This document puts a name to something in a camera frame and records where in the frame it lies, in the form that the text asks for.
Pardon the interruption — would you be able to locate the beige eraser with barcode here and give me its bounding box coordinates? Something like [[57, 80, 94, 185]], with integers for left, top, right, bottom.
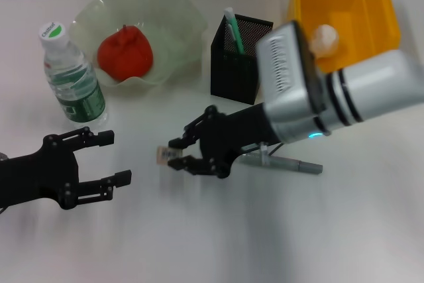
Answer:
[[156, 145, 184, 166]]

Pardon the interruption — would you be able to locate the black mesh pen holder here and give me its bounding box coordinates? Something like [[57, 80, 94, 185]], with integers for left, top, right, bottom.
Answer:
[[210, 13, 274, 105]]

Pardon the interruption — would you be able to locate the white paper ball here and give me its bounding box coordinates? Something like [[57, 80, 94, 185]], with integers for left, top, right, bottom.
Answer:
[[309, 24, 341, 62]]

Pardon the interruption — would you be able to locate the clear green-label water bottle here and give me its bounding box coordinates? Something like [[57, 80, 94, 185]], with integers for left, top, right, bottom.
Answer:
[[38, 21, 109, 130]]

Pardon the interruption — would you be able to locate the green pen with white clip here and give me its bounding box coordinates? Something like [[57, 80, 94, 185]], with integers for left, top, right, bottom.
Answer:
[[223, 7, 248, 55]]

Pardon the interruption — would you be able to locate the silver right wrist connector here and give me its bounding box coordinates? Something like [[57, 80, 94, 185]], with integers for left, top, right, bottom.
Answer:
[[259, 142, 270, 166]]

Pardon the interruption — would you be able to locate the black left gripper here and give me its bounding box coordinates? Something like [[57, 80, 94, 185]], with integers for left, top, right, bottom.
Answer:
[[0, 126, 133, 211]]

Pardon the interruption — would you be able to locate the grey glitter pen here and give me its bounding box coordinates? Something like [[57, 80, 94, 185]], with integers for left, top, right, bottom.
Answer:
[[238, 152, 324, 175]]

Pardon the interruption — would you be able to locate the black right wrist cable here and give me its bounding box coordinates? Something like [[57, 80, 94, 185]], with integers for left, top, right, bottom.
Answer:
[[264, 142, 286, 158]]

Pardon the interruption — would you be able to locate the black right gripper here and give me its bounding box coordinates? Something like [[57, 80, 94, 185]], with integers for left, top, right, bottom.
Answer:
[[167, 103, 282, 178]]

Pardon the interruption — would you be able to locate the green glass fruit plate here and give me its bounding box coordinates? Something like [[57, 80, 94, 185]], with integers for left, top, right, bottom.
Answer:
[[71, 0, 209, 87]]

